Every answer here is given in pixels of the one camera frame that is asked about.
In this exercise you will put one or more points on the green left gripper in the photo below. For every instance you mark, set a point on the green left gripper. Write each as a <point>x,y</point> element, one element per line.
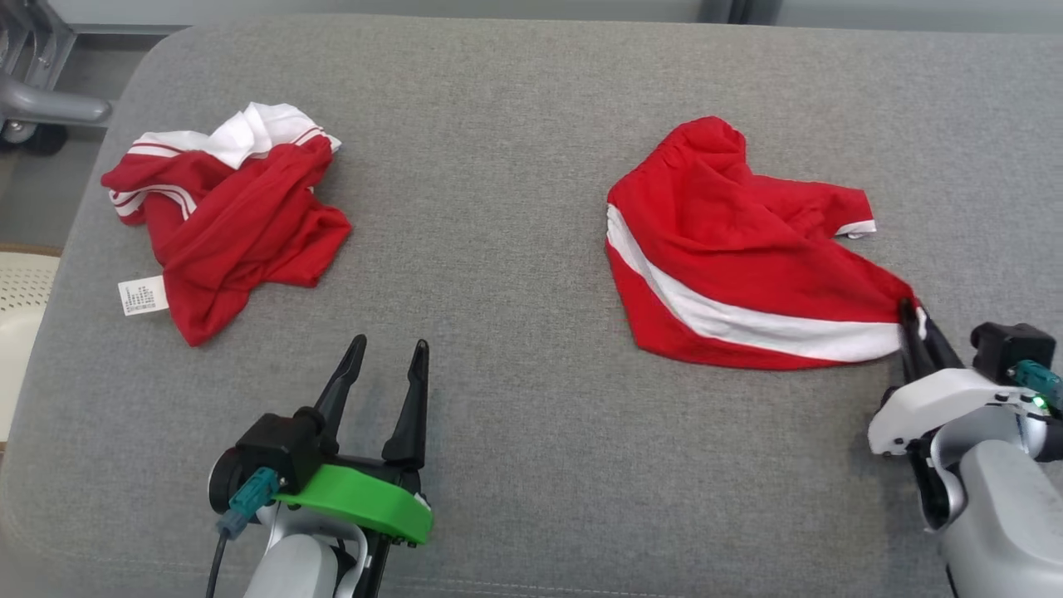
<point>365,498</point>

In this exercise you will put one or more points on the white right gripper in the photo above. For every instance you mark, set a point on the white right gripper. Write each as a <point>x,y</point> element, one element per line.
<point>930,407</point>

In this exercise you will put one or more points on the red white basketball jersey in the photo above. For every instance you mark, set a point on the red white basketball jersey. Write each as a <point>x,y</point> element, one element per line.
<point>249,224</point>

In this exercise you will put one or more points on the red shorts with white stripe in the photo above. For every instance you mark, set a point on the red shorts with white stripe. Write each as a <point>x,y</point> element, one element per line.
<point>731,241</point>

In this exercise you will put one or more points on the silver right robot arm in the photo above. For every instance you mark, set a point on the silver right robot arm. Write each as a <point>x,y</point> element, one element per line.
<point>1005,515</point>

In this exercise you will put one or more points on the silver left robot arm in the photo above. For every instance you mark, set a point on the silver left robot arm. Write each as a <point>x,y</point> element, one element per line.
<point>299,565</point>

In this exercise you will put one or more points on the white perforated laundry basket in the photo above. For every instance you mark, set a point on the white perforated laundry basket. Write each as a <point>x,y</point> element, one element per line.
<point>21,332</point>

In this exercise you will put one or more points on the grey metal stand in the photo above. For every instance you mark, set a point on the grey metal stand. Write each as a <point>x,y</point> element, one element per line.
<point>735,10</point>

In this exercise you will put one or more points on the grey wheeled cart leg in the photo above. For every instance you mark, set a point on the grey wheeled cart leg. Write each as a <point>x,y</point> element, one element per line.
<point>41,104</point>

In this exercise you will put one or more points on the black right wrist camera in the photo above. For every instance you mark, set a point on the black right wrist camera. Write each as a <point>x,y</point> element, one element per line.
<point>1009,349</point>

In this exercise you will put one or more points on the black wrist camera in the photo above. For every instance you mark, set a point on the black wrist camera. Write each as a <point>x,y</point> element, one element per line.
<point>278,444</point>
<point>1009,349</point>

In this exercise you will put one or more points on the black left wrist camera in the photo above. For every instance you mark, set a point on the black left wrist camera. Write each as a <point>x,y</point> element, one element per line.
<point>278,444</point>

